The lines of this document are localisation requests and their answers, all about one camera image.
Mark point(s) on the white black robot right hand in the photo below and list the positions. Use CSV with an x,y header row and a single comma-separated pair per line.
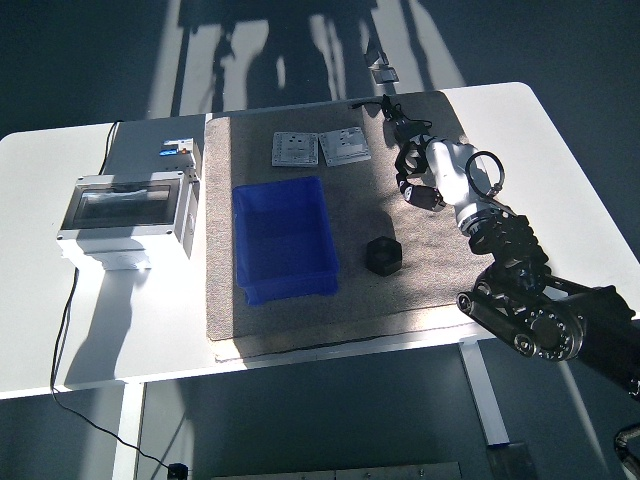
x,y
450,170

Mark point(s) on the blue plastic box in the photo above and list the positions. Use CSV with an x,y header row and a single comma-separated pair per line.
x,y
285,235

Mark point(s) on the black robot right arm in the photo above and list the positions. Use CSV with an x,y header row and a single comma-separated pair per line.
x,y
525,310

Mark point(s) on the black power adapter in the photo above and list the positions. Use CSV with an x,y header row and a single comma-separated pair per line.
x,y
412,130

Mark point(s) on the white socket plate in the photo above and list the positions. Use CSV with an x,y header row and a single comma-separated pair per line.
x,y
295,149
345,146

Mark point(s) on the small grey floor device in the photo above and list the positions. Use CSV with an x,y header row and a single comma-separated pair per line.
x,y
386,75

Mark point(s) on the small dark floor device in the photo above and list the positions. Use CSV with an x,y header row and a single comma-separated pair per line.
x,y
374,54

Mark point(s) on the grey-brown mat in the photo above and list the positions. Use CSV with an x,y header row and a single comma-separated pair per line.
x,y
350,300

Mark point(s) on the white table leg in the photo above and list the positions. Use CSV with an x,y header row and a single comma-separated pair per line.
x,y
127,430
487,400

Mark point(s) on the circuit breaker with blue label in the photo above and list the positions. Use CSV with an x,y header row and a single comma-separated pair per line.
x,y
175,150

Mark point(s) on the dark table leg foot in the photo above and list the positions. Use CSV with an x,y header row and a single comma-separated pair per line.
x,y
510,462

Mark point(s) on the black floor plug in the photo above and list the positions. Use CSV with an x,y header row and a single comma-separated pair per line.
x,y
178,470

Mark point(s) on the grey electrical enclosure box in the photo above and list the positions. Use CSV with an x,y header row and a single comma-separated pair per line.
x,y
125,215

